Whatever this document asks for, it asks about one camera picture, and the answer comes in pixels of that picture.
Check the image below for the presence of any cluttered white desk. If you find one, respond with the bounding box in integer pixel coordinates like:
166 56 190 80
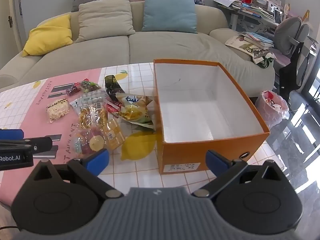
214 0 288 34

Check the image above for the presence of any clear bag of golden snacks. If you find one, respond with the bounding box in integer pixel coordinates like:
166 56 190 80
78 104 108 130

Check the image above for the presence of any cola bottle shaped candy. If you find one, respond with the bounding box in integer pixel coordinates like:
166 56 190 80
66 78 102 97

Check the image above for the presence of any beige pillow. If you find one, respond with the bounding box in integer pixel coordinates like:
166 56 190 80
75 0 136 43

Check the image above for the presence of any dark green snack packet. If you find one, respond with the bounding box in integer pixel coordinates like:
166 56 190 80
104 75 126 102

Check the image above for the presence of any red clear plastic packet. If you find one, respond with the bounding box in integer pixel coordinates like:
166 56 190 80
69 90 107 108

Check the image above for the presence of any beige sofa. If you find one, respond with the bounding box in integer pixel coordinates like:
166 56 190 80
0 0 276 97

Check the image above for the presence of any pile of books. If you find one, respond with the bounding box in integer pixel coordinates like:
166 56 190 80
214 0 278 20

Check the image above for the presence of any grey desk chair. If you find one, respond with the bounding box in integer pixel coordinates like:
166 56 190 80
274 17 317 95

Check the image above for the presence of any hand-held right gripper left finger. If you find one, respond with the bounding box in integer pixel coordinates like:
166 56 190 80
32 149 124 198

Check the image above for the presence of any stack of magazines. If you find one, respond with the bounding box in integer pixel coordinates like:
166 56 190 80
225 32 275 56

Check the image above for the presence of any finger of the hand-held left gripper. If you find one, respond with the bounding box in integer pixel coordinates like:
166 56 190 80
0 129 25 140
0 137 53 153

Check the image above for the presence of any orange cardboard box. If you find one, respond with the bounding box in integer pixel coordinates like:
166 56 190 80
153 59 271 175

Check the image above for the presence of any crispy noodle snack packet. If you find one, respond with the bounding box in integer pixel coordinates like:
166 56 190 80
46 98 71 123

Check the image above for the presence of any yellow pillow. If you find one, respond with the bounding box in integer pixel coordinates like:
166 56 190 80
22 14 73 57

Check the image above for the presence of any clear bag of jelly cups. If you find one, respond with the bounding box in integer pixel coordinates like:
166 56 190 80
71 127 105 159

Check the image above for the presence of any orange snack packet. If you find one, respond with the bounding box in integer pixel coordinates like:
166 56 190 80
101 119 126 152

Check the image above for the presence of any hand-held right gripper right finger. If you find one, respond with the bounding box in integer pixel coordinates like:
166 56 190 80
191 150 285 197

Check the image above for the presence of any pink and white printed tablecloth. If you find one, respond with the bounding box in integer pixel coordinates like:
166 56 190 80
0 62 297 205

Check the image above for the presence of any light blue pillow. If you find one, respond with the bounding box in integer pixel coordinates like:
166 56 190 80
141 0 198 34

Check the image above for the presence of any green and white bag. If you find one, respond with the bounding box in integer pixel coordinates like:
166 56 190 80
252 51 274 69

